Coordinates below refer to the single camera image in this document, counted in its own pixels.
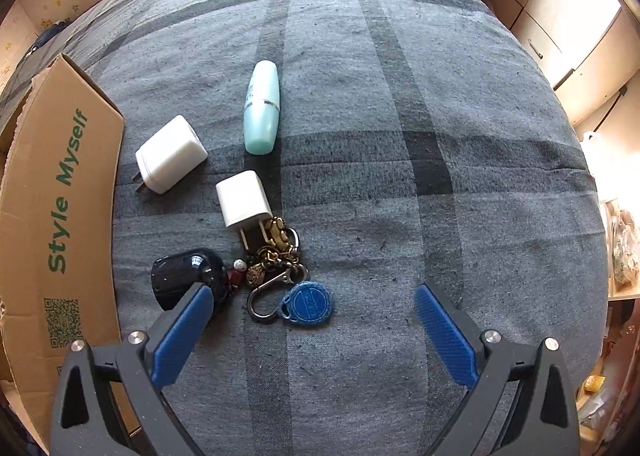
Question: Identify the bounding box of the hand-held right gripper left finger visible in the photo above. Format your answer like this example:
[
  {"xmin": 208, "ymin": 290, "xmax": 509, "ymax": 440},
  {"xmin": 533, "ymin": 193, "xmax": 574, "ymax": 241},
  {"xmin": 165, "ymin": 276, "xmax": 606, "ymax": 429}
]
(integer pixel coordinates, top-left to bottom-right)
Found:
[{"xmin": 50, "ymin": 283, "xmax": 216, "ymax": 456}]

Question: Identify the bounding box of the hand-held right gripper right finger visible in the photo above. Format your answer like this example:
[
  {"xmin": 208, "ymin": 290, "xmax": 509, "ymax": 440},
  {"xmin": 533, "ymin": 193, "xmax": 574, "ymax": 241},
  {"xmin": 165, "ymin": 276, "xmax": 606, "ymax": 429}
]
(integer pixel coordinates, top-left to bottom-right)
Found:
[{"xmin": 414, "ymin": 283, "xmax": 581, "ymax": 456}]

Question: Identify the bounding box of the glossy black case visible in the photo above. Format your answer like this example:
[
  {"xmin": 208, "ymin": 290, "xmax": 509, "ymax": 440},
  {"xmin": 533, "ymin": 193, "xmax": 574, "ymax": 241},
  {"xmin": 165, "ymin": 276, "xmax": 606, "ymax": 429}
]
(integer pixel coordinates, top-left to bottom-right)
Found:
[{"xmin": 151, "ymin": 247, "xmax": 236, "ymax": 313}]

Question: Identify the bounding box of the keychain with blue tag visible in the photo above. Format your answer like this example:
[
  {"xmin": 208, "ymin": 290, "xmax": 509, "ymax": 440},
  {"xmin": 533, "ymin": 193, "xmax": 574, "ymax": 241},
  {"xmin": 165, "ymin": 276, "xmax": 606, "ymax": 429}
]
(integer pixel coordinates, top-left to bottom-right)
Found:
[{"xmin": 232, "ymin": 217, "xmax": 333, "ymax": 327}]

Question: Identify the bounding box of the small white wall charger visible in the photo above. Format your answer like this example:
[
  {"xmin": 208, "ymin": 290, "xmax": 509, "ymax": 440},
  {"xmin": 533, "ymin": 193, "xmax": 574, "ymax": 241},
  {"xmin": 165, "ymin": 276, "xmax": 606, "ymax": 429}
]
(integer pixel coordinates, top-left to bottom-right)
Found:
[{"xmin": 216, "ymin": 170, "xmax": 273, "ymax": 250}]

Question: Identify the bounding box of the brown cardboard box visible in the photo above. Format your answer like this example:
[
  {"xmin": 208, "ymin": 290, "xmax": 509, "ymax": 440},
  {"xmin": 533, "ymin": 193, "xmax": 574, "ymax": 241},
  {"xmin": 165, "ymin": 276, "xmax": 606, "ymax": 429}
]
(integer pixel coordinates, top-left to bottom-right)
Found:
[{"xmin": 0, "ymin": 54, "xmax": 142, "ymax": 439}]

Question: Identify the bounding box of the grey plaid bedsheet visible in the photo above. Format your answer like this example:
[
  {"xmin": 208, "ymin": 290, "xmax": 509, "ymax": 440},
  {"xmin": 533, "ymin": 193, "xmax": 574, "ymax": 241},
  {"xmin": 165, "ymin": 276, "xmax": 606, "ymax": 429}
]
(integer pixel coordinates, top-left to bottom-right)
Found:
[{"xmin": 0, "ymin": 0, "xmax": 611, "ymax": 456}]

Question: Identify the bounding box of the cluttered wooden shelf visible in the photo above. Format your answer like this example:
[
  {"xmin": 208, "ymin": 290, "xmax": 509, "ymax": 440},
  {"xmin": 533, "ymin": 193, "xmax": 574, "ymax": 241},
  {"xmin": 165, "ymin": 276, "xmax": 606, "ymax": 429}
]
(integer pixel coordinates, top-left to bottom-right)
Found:
[{"xmin": 575, "ymin": 283, "xmax": 640, "ymax": 442}]

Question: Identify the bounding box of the teal cosmetic bottle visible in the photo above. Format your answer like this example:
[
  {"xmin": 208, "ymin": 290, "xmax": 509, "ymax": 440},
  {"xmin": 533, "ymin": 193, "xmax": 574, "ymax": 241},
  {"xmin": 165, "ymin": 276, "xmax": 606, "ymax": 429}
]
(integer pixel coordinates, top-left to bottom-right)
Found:
[{"xmin": 243, "ymin": 60, "xmax": 281, "ymax": 155}]

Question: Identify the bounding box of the blue cloth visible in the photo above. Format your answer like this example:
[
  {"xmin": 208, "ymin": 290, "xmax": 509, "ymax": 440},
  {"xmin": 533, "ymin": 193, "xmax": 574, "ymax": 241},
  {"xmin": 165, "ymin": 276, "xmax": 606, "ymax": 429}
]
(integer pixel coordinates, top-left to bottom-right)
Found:
[{"xmin": 37, "ymin": 16, "xmax": 73, "ymax": 50}]

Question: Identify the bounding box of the beige cabinet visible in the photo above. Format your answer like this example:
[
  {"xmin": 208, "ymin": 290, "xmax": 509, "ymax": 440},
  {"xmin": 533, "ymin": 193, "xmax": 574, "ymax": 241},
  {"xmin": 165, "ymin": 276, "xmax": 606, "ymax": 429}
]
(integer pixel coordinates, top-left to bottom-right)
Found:
[{"xmin": 477, "ymin": 0, "xmax": 640, "ymax": 124}]

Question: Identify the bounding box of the large white wall charger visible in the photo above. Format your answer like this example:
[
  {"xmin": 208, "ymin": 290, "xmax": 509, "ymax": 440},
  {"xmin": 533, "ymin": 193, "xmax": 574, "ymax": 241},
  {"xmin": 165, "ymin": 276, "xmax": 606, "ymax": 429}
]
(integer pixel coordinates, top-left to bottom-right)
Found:
[{"xmin": 131, "ymin": 115, "xmax": 209, "ymax": 195}]

